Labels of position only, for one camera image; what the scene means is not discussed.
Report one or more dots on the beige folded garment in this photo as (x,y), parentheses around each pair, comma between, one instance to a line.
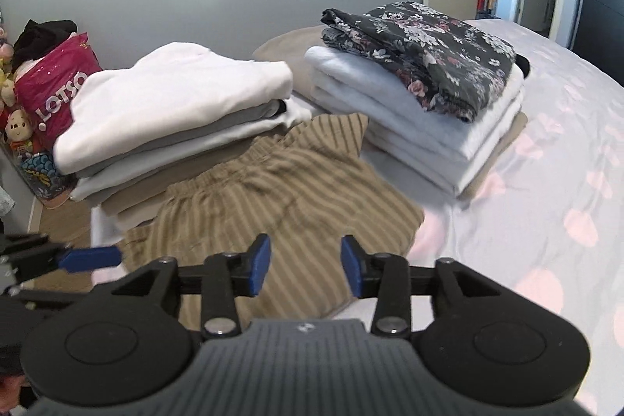
(129,204)
(492,175)

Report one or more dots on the blue wave-patterned bag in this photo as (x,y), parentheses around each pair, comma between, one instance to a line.
(44,175)

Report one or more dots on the bear plush toy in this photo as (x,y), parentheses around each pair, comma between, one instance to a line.
(19,131)

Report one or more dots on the black garment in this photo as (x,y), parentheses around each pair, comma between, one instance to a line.
(44,37)

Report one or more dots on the off-white folded garment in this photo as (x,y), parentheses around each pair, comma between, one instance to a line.
(170,158)

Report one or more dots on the tan pillow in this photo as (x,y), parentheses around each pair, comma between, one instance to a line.
(282,50)

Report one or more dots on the white folded garment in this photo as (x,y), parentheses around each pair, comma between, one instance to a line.
(438,162)

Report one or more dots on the white folded towels stack right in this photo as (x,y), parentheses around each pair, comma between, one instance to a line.
(370,99)

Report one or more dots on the brown striped shorts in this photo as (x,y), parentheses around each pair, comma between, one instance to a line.
(273,201)

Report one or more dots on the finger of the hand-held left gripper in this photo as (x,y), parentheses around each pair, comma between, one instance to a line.
(92,258)
(44,295)

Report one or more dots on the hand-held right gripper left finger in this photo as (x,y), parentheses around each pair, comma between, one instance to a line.
(261,261)

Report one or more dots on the white folded sweatshirt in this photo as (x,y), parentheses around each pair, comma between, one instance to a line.
(170,94)

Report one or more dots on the pink plastic bag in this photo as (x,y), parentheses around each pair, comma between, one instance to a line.
(53,94)

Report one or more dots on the dark floral folded garment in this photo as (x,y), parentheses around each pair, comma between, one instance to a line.
(429,50)

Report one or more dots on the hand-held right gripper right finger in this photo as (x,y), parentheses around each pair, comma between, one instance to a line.
(350,266)

